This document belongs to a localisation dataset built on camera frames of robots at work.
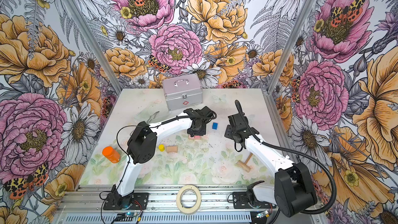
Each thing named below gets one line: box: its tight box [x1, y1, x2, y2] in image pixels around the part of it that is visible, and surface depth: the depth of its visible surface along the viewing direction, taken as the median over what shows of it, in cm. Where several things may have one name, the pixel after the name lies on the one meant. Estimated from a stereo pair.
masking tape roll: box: [176, 184, 202, 215], surface depth 74 cm
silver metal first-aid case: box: [162, 73, 204, 111], surface depth 107 cm
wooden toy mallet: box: [236, 152, 253, 173], surface depth 86 cm
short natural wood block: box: [166, 145, 178, 154], surface depth 93 cm
